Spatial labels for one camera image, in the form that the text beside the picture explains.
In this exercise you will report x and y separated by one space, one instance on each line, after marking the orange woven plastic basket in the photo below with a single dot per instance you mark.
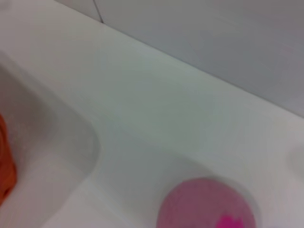
6 161

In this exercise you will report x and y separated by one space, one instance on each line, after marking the pink toy peach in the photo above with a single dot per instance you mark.
202 204

